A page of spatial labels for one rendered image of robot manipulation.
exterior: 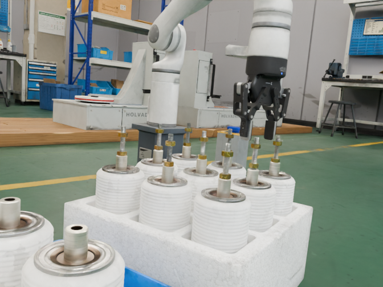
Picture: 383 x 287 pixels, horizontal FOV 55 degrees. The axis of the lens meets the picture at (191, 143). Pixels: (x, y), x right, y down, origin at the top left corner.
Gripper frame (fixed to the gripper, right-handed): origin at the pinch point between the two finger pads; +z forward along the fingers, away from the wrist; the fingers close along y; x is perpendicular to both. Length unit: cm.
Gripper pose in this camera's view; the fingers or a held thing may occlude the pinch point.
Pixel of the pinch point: (258, 132)
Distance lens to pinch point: 71.3
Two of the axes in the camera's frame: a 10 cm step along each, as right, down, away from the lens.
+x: -6.3, -1.7, 7.6
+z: -0.9, 9.9, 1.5
